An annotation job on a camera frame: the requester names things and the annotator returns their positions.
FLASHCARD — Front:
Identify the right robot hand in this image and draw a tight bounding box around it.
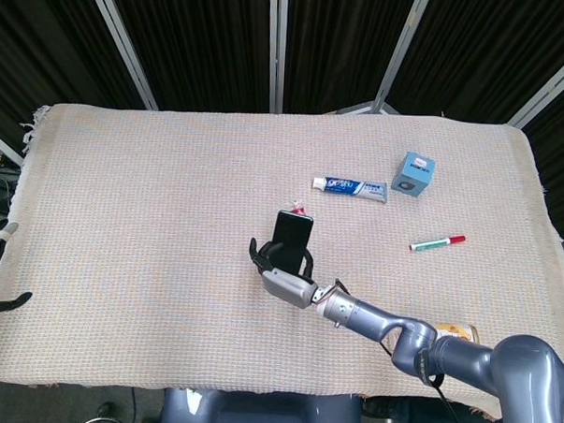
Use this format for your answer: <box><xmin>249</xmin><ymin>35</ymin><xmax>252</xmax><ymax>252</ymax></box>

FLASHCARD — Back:
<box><xmin>246</xmin><ymin>238</ymin><xmax>321</xmax><ymax>311</ymax></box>

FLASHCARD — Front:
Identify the black smartphone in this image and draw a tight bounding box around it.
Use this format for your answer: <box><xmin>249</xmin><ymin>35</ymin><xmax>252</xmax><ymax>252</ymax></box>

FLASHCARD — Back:
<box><xmin>269</xmin><ymin>210</ymin><xmax>316</xmax><ymax>275</ymax></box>

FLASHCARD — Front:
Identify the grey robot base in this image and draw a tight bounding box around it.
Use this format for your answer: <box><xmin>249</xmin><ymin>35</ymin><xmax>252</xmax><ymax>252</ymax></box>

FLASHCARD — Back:
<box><xmin>161</xmin><ymin>386</ymin><xmax>365</xmax><ymax>423</ymax></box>

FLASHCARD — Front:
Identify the red capped marker pen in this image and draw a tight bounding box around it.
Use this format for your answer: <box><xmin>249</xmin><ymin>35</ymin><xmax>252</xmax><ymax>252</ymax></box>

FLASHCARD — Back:
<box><xmin>409</xmin><ymin>232</ymin><xmax>469</xmax><ymax>255</ymax></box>

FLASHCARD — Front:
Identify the blue white toothpaste tube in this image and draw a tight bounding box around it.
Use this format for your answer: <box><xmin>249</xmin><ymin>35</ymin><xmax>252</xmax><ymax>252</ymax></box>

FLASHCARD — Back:
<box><xmin>311</xmin><ymin>175</ymin><xmax>389</xmax><ymax>206</ymax></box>

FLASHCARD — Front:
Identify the beige woven tablecloth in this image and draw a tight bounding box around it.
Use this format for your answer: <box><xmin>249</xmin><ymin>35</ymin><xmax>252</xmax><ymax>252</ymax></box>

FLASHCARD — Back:
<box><xmin>0</xmin><ymin>96</ymin><xmax>564</xmax><ymax>423</ymax></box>

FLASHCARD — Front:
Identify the light blue small box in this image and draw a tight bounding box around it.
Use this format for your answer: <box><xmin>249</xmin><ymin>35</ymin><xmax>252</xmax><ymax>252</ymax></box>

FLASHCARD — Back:
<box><xmin>389</xmin><ymin>150</ymin><xmax>438</xmax><ymax>199</ymax></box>

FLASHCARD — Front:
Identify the black stool base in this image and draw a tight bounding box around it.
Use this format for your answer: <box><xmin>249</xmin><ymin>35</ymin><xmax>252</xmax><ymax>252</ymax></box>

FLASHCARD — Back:
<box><xmin>80</xmin><ymin>399</ymin><xmax>162</xmax><ymax>423</ymax></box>

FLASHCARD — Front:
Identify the orange tea drink bottle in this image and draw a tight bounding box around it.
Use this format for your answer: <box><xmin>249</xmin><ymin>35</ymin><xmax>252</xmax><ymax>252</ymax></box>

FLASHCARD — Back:
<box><xmin>383</xmin><ymin>320</ymin><xmax>481</xmax><ymax>353</ymax></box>

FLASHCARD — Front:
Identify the black folding screen partition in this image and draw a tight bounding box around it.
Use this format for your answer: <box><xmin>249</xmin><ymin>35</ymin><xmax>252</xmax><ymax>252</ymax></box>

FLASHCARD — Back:
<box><xmin>0</xmin><ymin>0</ymin><xmax>564</xmax><ymax>243</ymax></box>

